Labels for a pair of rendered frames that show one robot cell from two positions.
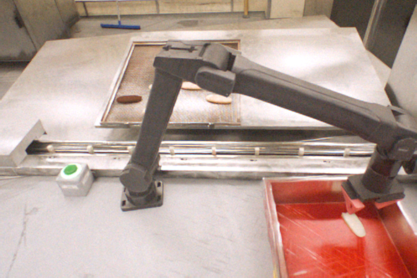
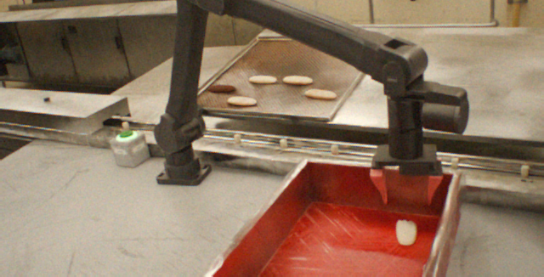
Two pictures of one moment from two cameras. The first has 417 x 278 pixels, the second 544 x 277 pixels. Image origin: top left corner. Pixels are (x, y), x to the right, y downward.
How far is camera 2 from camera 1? 0.65 m
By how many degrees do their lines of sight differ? 29
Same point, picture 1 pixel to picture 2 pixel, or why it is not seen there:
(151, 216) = (180, 191)
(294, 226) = (327, 223)
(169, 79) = (184, 5)
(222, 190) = (271, 183)
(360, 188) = (382, 154)
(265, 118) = (366, 118)
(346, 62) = (524, 66)
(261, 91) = (256, 14)
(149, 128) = (177, 67)
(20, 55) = not seen: hidden behind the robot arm
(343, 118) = (331, 42)
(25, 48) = not seen: hidden behind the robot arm
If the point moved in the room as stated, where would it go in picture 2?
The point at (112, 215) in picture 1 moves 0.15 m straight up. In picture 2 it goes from (145, 184) to (132, 129)
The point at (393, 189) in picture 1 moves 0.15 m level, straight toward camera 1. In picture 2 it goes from (422, 159) to (342, 185)
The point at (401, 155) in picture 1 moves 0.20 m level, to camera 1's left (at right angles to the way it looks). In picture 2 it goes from (393, 88) to (275, 87)
